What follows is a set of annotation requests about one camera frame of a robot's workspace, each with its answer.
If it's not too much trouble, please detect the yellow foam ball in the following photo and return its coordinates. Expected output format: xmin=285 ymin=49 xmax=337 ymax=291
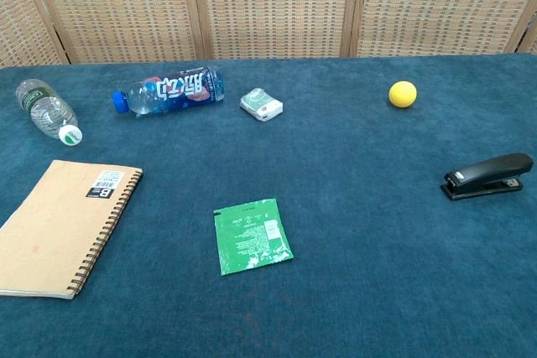
xmin=388 ymin=80 xmax=418 ymax=110

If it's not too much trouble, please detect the blue-cap sports drink bottle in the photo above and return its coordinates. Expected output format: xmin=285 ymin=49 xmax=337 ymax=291
xmin=111 ymin=65 xmax=226 ymax=117

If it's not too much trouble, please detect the blue carpet table cloth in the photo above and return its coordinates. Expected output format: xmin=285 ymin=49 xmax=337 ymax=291
xmin=0 ymin=52 xmax=537 ymax=358

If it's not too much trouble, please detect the woven wood folding screen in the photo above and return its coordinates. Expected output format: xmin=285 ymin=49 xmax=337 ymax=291
xmin=0 ymin=0 xmax=537 ymax=67

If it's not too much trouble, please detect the clear green-label water bottle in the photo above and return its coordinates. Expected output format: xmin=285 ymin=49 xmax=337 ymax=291
xmin=15 ymin=78 xmax=84 ymax=146

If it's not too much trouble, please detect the white green tissue pack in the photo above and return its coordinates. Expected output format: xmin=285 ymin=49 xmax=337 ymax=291
xmin=239 ymin=86 xmax=284 ymax=122

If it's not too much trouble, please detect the black stapler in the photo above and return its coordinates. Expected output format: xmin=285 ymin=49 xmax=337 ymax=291
xmin=440 ymin=153 xmax=534 ymax=201

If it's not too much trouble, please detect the kraft spiral notebook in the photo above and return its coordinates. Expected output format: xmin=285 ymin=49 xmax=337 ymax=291
xmin=0 ymin=159 xmax=144 ymax=301

